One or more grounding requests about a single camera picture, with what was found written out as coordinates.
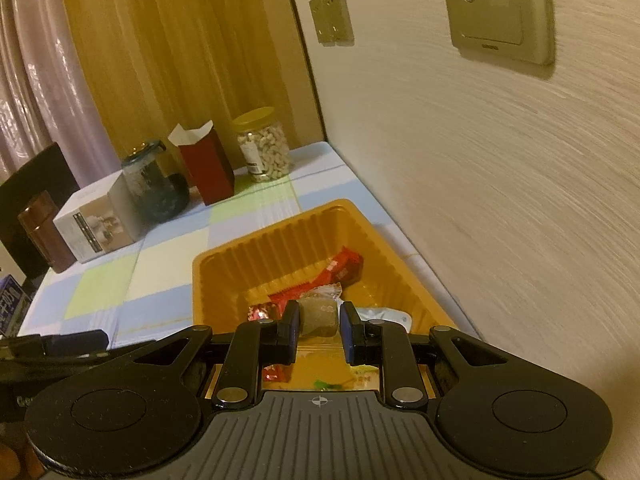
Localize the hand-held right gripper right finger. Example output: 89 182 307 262
339 300 508 408

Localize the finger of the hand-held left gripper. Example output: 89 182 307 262
41 330 110 357

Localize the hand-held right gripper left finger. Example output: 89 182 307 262
132 301 302 411

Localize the brown cake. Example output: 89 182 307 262
295 284 343 338

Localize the bright red snack packet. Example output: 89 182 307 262
312 246 364 286
267 280 321 311

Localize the dark red foil snack packet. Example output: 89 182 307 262
246 301 286 323

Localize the yellow green snack packet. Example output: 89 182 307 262
312 377 361 392

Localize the orange plastic tray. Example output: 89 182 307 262
192 199 461 396

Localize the clear white snack packet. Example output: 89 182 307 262
350 305 413 333

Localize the blue printed box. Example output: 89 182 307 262
0 275 32 336

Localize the brown canister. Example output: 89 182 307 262
17 191 77 273

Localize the white cardboard box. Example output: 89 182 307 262
52 170 146 265

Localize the checkered tablecloth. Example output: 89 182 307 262
17 141 471 351

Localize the dark chair back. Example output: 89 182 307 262
0 142 81 291

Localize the dark glass jar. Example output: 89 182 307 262
121 140 191 223

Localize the red paper carton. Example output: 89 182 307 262
167 120 236 206

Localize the yellow lid nut jar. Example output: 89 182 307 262
231 106 293 183

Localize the pink sheer curtain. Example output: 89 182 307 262
0 0 121 181

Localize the yellow curtain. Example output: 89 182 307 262
57 0 328 176

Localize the beige wall power socket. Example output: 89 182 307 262
308 0 335 47
325 0 355 43

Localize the beige wall antenna socket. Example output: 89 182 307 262
437 0 557 67

